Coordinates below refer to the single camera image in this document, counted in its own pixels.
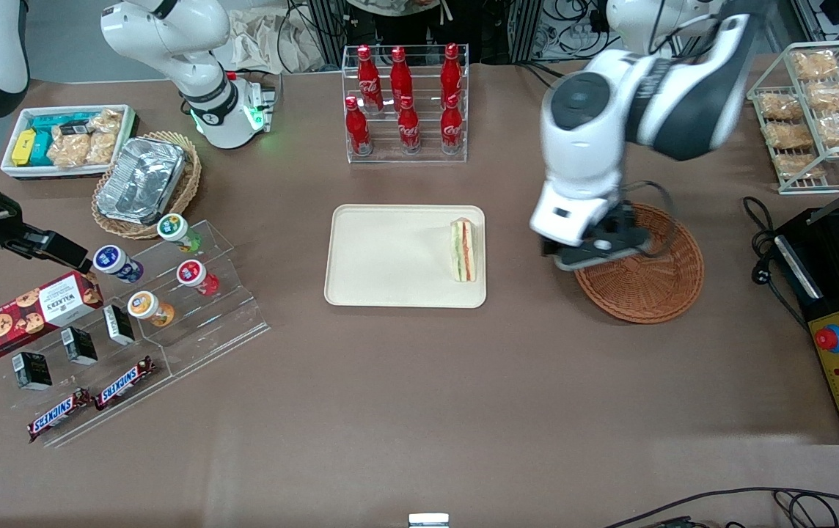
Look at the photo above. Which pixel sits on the cream plastic tray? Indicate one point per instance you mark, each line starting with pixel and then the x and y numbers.
pixel 390 257

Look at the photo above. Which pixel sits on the triangle sandwich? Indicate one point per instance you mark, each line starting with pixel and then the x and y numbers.
pixel 463 253

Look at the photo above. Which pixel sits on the clear acrylic stepped stand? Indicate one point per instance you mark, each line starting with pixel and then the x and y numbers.
pixel 229 323

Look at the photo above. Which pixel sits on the red cola bottle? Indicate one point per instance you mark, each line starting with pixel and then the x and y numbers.
pixel 409 130
pixel 451 73
pixel 369 81
pixel 452 128
pixel 400 77
pixel 357 128

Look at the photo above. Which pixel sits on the clear acrylic bottle rack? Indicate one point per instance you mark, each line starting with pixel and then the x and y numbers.
pixel 428 155

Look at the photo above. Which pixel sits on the small teal box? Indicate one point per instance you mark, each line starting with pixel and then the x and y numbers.
pixel 42 150

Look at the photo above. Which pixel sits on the red emergency stop button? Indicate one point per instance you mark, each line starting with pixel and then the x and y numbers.
pixel 826 338

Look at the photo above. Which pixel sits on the small black carton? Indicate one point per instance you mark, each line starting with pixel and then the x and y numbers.
pixel 32 371
pixel 79 346
pixel 119 325

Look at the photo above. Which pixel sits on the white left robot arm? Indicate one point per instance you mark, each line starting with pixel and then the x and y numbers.
pixel 654 103

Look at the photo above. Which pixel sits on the red cookie box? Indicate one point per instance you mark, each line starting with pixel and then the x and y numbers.
pixel 23 315

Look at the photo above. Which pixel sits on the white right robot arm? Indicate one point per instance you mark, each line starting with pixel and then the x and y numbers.
pixel 207 95

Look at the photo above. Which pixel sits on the clear bag of crisps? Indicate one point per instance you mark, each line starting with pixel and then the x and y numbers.
pixel 108 121
pixel 69 150
pixel 102 147

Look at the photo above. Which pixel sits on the blue lid drink cup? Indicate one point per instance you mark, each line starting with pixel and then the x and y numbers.
pixel 108 259

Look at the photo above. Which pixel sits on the yellow snack pack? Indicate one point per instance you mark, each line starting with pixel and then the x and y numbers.
pixel 23 148

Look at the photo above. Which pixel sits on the aluminium frame post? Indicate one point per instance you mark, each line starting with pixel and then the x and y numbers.
pixel 522 29
pixel 328 33

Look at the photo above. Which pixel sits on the oval wicker basket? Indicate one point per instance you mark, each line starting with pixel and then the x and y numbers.
pixel 119 229

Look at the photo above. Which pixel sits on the white rectangular bin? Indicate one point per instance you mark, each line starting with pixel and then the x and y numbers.
pixel 45 171

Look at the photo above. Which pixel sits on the aluminium foil container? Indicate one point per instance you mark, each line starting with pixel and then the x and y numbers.
pixel 141 180

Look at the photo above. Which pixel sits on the snickers chocolate bar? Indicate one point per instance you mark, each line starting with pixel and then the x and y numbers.
pixel 125 383
pixel 59 415

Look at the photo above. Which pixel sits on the red lid drink cup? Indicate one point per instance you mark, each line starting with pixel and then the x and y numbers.
pixel 191 272

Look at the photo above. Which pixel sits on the long teal box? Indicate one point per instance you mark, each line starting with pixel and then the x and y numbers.
pixel 53 121

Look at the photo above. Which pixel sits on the green lid drink cup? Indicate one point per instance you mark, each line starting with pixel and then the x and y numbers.
pixel 172 227

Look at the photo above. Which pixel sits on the beige crumpled cloth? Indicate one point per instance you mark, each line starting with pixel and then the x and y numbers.
pixel 258 44

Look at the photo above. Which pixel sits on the round brown wicker basket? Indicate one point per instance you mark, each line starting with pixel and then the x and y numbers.
pixel 647 293

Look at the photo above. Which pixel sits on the orange lid drink cup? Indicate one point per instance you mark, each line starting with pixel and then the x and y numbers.
pixel 142 304

